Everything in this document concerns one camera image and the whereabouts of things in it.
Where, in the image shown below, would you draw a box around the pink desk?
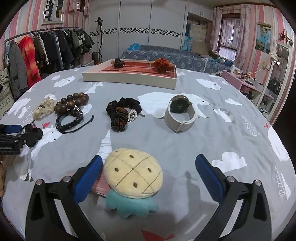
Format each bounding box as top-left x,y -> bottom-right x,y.
221,70 -> 263,93

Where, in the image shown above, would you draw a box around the black leather bracelet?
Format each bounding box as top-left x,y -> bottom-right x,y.
56,108 -> 95,134

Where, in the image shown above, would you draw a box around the white framed mirror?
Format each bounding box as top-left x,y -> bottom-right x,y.
254,41 -> 292,127

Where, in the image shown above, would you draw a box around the cream and teal plush toy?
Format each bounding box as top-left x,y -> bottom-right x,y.
91,148 -> 164,219

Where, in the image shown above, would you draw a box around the teal hanging cloth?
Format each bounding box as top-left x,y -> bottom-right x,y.
182,23 -> 195,51

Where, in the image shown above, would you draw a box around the pink curtain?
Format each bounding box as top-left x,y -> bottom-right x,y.
211,6 -> 223,54
235,3 -> 250,68

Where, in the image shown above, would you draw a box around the watch with grey band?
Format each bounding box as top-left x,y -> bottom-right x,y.
164,94 -> 197,134

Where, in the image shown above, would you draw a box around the grey stuffed toy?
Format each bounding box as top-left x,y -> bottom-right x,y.
0,69 -> 10,85

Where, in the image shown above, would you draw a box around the wall poster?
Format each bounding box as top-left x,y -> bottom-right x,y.
255,22 -> 272,55

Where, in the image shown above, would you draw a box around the person's left hand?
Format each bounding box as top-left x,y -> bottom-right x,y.
0,155 -> 6,198

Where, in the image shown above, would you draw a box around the bed with blue patterned cover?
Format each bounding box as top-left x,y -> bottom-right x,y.
121,44 -> 233,75

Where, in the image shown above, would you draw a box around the orange scrunchie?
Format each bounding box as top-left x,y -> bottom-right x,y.
153,58 -> 173,73

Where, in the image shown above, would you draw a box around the wooden bead bracelet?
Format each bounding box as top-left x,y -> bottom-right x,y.
54,92 -> 90,115

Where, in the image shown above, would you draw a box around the black garment steamer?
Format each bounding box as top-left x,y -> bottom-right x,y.
92,16 -> 105,66

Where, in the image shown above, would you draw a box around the cream scrunchie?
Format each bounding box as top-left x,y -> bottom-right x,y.
32,97 -> 57,120

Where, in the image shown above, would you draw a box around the pink storage box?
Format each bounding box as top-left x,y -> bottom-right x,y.
78,52 -> 95,68

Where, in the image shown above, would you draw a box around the black scrunchie with white ornament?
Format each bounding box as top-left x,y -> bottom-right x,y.
106,97 -> 139,123

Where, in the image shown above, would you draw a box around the red artificial flowers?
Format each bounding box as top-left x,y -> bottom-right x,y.
278,29 -> 294,46

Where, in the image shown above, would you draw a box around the metal clothes rack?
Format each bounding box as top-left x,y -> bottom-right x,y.
3,26 -> 80,44

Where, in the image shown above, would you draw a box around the white sliding door wardrobe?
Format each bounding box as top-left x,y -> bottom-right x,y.
88,0 -> 188,50

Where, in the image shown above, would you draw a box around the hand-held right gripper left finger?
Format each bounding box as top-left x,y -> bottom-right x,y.
25,155 -> 103,241

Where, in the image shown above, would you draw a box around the row of hanging clothes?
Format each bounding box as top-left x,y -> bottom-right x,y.
5,28 -> 95,99

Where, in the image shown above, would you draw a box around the barred window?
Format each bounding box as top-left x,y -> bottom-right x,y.
218,13 -> 241,61

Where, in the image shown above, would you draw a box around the small window with curtain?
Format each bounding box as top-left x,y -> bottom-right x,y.
68,0 -> 90,15

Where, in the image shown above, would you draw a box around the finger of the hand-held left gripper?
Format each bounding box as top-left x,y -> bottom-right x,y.
0,125 -> 23,134
17,126 -> 43,148

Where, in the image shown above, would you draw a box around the grey printed bedsheet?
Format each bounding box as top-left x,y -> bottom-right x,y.
0,67 -> 296,241

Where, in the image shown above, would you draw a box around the white tray with red lining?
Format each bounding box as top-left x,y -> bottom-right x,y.
82,59 -> 178,90

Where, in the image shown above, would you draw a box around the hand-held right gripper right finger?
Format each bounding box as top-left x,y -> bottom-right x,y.
195,154 -> 272,241

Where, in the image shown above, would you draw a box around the framed wedding picture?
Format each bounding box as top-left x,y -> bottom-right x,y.
41,0 -> 65,25

